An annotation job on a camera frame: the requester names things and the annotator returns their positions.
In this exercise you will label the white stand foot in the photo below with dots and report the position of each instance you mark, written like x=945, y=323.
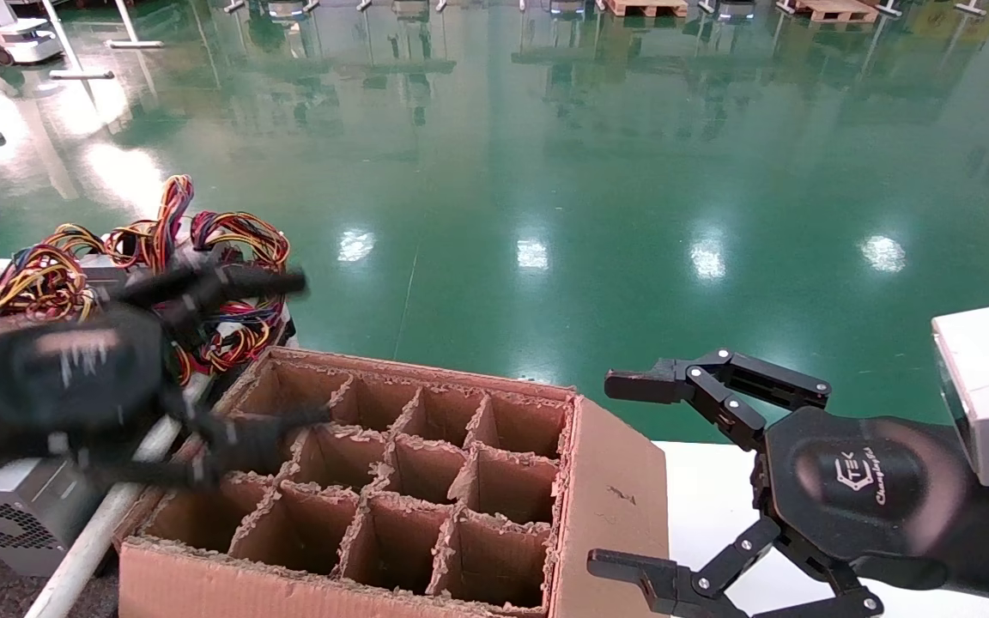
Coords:
x=973, y=8
x=889, y=9

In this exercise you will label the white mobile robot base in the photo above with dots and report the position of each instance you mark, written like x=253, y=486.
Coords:
x=22, y=43

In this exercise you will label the light grey power supply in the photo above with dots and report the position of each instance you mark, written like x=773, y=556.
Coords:
x=22, y=519

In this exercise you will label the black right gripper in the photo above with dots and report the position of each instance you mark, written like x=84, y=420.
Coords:
x=855, y=489

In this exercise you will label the wooden pallet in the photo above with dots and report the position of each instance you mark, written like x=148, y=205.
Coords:
x=838, y=10
x=649, y=9

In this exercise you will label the grey machine base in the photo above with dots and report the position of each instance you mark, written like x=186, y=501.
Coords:
x=287, y=9
x=411, y=9
x=733, y=9
x=567, y=7

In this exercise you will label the white metal frame tube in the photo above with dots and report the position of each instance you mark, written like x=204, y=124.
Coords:
x=91, y=549

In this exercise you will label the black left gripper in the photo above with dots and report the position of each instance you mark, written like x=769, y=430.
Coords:
x=65, y=386

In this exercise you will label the cardboard box with dividers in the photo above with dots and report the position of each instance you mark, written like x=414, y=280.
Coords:
x=615, y=515

